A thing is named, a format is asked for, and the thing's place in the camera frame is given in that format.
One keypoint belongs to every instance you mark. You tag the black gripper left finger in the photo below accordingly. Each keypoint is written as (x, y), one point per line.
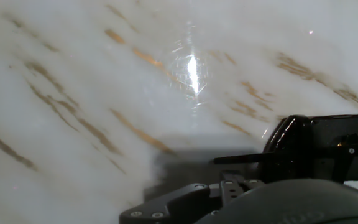
(172, 205)

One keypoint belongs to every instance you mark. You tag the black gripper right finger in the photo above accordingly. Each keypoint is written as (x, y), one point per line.
(233, 189)

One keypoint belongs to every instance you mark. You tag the long thin black clock hand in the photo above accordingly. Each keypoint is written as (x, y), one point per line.
(235, 160)

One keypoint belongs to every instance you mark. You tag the black clock movement box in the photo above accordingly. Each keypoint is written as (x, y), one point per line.
(325, 133)

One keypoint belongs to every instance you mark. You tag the short black clock hand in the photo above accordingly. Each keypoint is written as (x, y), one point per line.
(342, 165)

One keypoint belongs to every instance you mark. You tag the white marble pattern sheet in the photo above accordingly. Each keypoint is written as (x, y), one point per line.
(89, 77)

